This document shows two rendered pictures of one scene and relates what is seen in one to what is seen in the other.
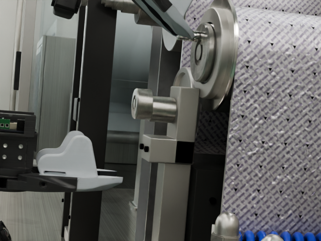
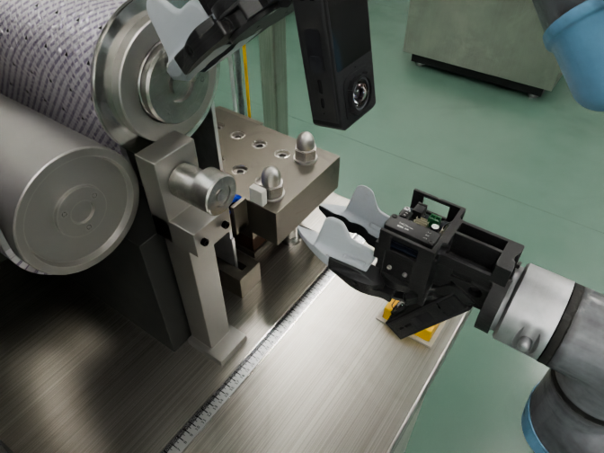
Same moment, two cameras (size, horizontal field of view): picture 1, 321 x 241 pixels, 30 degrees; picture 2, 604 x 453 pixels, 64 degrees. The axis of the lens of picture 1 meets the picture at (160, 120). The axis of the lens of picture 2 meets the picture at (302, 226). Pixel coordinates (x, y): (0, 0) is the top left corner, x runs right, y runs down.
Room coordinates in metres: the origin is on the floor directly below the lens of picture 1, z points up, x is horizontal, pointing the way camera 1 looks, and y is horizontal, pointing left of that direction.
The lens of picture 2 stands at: (0.94, 0.33, 1.45)
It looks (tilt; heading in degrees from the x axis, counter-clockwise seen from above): 44 degrees down; 229
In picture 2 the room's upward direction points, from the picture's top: straight up
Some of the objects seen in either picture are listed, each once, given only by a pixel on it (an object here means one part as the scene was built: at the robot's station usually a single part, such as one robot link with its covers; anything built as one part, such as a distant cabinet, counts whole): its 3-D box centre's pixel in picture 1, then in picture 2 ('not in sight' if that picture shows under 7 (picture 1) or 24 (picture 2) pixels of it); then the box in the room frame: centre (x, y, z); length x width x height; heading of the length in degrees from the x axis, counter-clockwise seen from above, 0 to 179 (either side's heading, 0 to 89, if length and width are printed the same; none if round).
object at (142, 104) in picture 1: (141, 104); (214, 191); (0.78, 0.03, 1.18); 0.04 x 0.02 x 0.04; 14
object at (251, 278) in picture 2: not in sight; (180, 240); (0.74, -0.19, 0.92); 0.28 x 0.04 x 0.04; 104
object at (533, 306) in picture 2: not in sight; (527, 310); (0.63, 0.27, 1.11); 0.08 x 0.05 x 0.08; 14
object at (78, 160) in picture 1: (81, 162); (360, 208); (0.64, 0.08, 1.11); 0.09 x 0.03 x 0.06; 95
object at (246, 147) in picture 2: not in sight; (208, 153); (0.63, -0.26, 1.00); 0.40 x 0.16 x 0.06; 104
